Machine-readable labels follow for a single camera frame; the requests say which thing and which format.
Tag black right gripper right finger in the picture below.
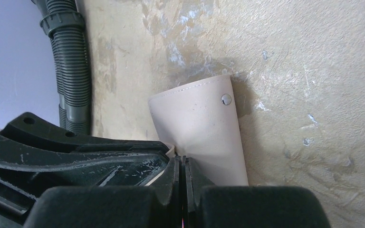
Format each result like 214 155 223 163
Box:
182 157 331 228

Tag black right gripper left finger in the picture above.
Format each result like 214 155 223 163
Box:
24 156 181 228

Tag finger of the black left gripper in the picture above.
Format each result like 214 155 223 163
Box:
0 112 170 228

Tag black corrugated hose right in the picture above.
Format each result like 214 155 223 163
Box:
39 0 92 136

